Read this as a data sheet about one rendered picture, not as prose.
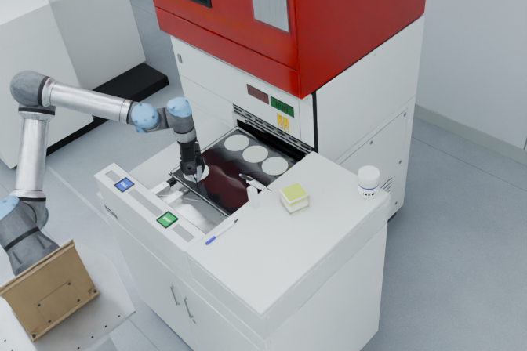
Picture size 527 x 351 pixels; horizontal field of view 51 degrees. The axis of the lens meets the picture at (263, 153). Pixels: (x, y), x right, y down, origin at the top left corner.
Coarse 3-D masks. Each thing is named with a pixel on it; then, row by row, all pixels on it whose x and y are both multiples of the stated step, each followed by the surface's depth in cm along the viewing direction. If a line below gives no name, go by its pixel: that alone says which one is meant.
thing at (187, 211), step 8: (168, 192) 208; (184, 200) 204; (176, 208) 201; (184, 208) 201; (192, 208) 200; (184, 216) 198; (192, 216) 197; (200, 216) 197; (200, 224) 194; (208, 224) 194; (216, 224) 194
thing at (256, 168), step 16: (256, 144) 221; (208, 160) 216; (224, 160) 216; (240, 160) 215; (288, 160) 212; (208, 176) 209; (224, 176) 209; (256, 176) 207; (272, 176) 206; (208, 192) 203; (224, 192) 202; (240, 192) 202; (224, 208) 196
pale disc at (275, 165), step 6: (264, 162) 212; (270, 162) 212; (276, 162) 212; (282, 162) 211; (264, 168) 210; (270, 168) 209; (276, 168) 209; (282, 168) 209; (270, 174) 207; (276, 174) 207
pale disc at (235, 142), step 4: (232, 136) 226; (236, 136) 225; (240, 136) 225; (244, 136) 225; (228, 140) 224; (232, 140) 224; (236, 140) 224; (240, 140) 223; (244, 140) 223; (248, 140) 223; (224, 144) 222; (228, 144) 222; (232, 144) 222; (236, 144) 222; (240, 144) 222; (244, 144) 221; (248, 144) 221; (228, 148) 220; (232, 148) 220; (236, 148) 220; (240, 148) 220
